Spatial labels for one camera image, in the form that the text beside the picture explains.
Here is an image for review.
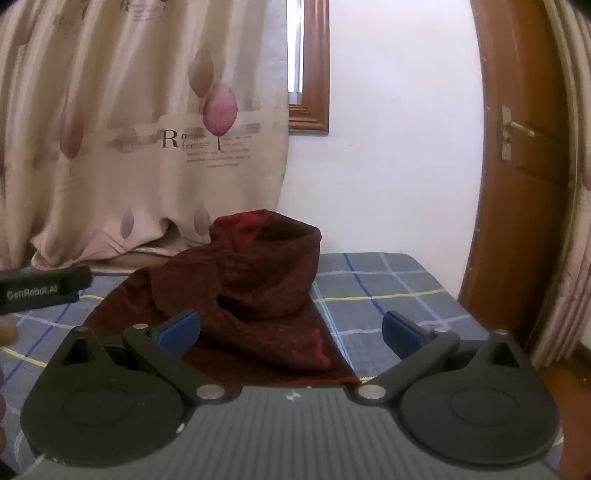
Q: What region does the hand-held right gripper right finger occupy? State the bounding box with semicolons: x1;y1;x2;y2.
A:
355;310;533;405

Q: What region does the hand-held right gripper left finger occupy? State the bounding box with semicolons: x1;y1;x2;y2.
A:
50;310;227;406

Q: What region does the dark red knit garment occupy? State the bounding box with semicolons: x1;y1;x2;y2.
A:
83;209;363;389

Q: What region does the grey plaid bedsheet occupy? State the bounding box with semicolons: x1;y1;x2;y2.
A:
0;251;505;480

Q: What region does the brown wooden door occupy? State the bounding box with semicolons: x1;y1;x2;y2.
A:
457;0;579;344

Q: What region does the beige leaf print curtain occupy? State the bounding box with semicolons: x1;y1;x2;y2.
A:
0;0;293;274

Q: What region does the beige striped curtain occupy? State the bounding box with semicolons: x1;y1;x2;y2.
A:
526;0;591;370

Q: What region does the brass door handle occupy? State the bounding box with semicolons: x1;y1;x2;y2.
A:
501;106;536;161

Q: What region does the wooden window frame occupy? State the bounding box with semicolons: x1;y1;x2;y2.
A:
285;0;331;136

